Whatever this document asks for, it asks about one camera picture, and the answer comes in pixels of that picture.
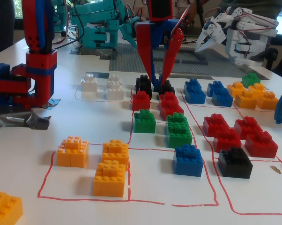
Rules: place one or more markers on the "crumpled silver duct tape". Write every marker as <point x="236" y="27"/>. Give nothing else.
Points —
<point x="19" y="119"/>

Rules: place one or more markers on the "blue lego block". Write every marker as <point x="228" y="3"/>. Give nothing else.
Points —
<point x="220" y="96"/>
<point x="194" y="92"/>
<point x="187" y="161"/>

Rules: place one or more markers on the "white lego block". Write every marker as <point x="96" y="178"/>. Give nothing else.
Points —
<point x="115" y="90"/>
<point x="89" y="87"/>

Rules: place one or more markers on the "grey lego baseplate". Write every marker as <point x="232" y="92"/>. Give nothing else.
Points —
<point x="129" y="61"/>

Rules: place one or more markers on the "small silver tape piece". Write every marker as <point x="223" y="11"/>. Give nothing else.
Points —
<point x="52" y="103"/>

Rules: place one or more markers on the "black lego block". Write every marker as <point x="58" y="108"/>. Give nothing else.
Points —
<point x="234" y="164"/>
<point x="168" y="88"/>
<point x="143" y="85"/>

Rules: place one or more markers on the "red lego block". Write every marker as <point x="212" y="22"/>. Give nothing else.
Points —
<point x="214" y="124"/>
<point x="261" y="145"/>
<point x="170" y="106"/>
<point x="226" y="141"/>
<point x="247" y="126"/>
<point x="141" y="100"/>

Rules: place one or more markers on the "black tripod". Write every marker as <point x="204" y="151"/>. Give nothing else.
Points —
<point x="200" y="11"/>

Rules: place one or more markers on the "silver tape under teal arm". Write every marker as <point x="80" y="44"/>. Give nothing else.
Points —
<point x="106" y="55"/>

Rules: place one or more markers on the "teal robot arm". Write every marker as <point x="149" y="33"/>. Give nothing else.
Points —
<point x="96" y="35"/>

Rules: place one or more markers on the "orange lego block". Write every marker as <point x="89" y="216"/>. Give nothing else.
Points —
<point x="115" y="151"/>
<point x="110" y="181"/>
<point x="5" y="208"/>
<point x="245" y="100"/>
<point x="267" y="102"/>
<point x="235" y="88"/>
<point x="71" y="154"/>
<point x="257" y="87"/>

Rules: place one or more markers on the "grey lego brick frame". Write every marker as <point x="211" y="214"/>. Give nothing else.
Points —
<point x="195" y="60"/>

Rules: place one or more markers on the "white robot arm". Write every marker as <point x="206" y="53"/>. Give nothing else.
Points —
<point x="246" y="35"/>

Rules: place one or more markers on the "small brown scrap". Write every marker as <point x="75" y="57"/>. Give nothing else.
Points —
<point x="275" y="169"/>

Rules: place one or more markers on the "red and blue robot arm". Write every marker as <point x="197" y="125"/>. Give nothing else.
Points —
<point x="40" y="70"/>

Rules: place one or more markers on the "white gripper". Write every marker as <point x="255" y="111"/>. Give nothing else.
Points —
<point x="212" y="29"/>

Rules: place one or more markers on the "seated person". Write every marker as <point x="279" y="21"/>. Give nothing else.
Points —
<point x="248" y="7"/>

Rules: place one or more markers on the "red and blue gripper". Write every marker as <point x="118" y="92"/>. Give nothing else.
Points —
<point x="155" y="29"/>

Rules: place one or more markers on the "green lego block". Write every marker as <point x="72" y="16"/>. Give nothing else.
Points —
<point x="179" y="133"/>
<point x="250" y="79"/>
<point x="144" y="123"/>

